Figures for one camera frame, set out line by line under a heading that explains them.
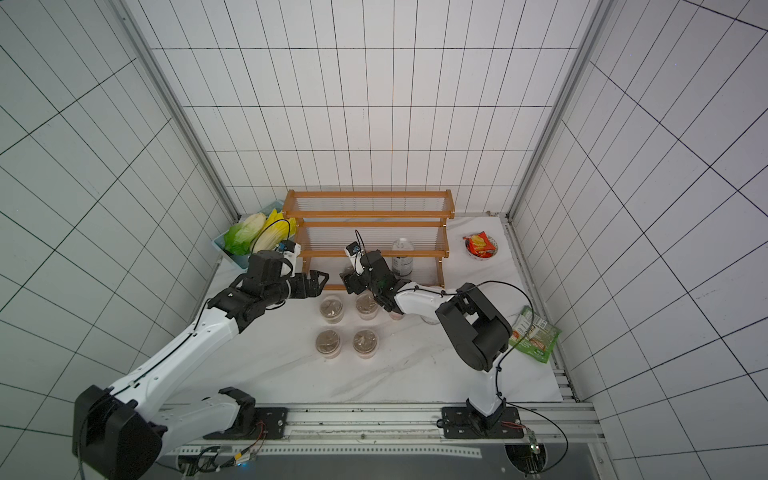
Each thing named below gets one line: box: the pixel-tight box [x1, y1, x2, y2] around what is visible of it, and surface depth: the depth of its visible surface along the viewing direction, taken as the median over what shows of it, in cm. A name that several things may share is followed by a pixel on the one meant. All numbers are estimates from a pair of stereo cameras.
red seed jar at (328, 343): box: [315, 329, 341, 359], surface depth 83 cm
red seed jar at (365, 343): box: [352, 329, 378, 359], surface depth 83 cm
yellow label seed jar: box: [320, 295, 344, 324], surface depth 89 cm
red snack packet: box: [462, 231, 497, 258], surface depth 105 cm
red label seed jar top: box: [356, 293, 379, 321], surface depth 90 cm
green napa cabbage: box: [224, 212, 266, 256], surface depth 104 cm
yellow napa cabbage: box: [251, 209, 297, 254], surface depth 108 cm
